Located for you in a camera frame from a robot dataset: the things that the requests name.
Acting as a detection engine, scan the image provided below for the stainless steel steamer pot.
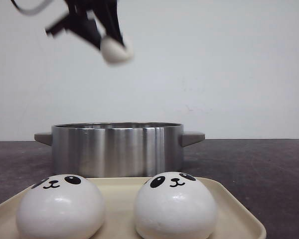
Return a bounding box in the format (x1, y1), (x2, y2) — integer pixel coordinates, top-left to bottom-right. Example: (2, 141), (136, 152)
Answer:
(34, 122), (205, 178)

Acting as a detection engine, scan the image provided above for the white panda bun tray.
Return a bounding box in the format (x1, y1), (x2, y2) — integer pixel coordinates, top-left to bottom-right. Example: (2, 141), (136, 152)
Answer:
(134, 172), (218, 239)
(16, 174), (105, 239)

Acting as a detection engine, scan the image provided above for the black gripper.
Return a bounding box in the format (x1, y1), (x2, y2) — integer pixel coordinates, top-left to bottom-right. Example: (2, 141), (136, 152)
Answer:
(45, 0), (125, 50)

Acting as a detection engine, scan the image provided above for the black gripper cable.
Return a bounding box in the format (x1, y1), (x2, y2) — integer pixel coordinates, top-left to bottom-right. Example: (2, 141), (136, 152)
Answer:
(10, 0), (53, 16)

